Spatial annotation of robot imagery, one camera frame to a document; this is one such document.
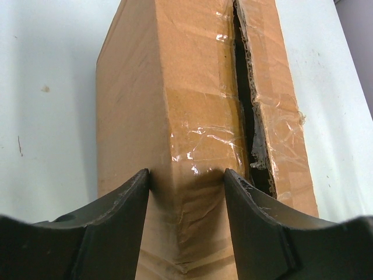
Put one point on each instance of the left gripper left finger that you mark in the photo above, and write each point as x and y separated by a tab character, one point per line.
100	240

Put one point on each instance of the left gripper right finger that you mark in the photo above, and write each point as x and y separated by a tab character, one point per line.
274	241

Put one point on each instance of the brown cardboard express box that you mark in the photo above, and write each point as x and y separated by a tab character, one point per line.
188	89

